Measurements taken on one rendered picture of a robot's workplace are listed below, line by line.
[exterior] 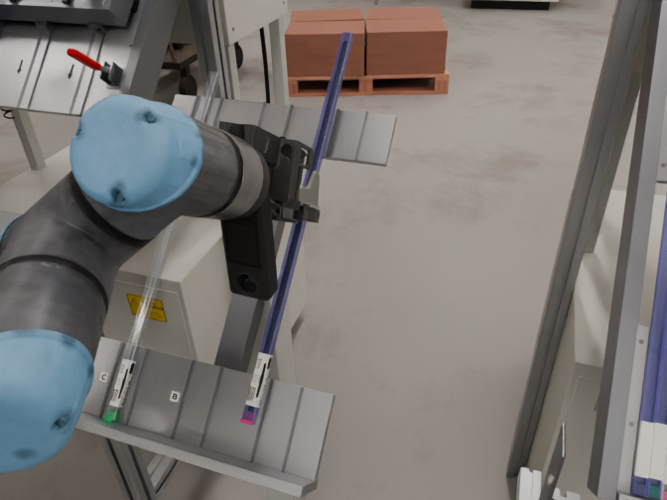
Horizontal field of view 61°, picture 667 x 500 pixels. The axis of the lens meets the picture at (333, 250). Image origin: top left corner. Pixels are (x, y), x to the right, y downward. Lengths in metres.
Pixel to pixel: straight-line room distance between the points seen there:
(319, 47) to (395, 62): 0.51
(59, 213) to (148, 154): 0.09
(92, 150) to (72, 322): 0.11
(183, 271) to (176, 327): 0.14
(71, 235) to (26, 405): 0.14
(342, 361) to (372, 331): 0.17
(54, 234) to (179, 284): 0.79
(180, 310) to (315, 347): 0.74
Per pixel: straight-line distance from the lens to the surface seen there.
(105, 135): 0.39
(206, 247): 1.28
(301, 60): 3.92
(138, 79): 1.02
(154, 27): 1.05
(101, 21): 1.08
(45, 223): 0.43
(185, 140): 0.39
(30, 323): 0.35
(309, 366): 1.83
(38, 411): 0.33
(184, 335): 1.29
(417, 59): 3.93
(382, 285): 2.13
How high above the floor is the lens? 1.31
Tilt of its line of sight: 35 degrees down
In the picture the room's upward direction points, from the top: 2 degrees counter-clockwise
